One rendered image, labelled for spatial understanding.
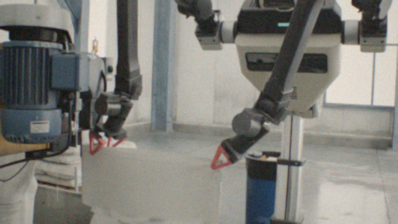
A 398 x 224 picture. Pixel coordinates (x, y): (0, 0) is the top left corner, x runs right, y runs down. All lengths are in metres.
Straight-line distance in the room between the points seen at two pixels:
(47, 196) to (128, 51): 1.00
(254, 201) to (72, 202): 1.88
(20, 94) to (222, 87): 8.74
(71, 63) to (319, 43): 0.84
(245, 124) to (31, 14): 0.58
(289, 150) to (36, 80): 1.05
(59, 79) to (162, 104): 9.04
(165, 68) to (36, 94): 9.03
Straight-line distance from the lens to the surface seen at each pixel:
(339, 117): 9.11
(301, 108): 1.60
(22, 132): 1.02
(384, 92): 9.07
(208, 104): 9.77
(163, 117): 10.02
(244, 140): 1.10
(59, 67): 1.01
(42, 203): 2.03
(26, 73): 1.02
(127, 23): 1.19
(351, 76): 9.07
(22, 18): 1.00
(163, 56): 10.02
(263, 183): 3.33
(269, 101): 1.09
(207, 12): 1.45
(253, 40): 1.49
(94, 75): 1.48
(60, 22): 1.03
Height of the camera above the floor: 1.24
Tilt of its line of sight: 4 degrees down
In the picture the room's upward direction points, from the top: 2 degrees clockwise
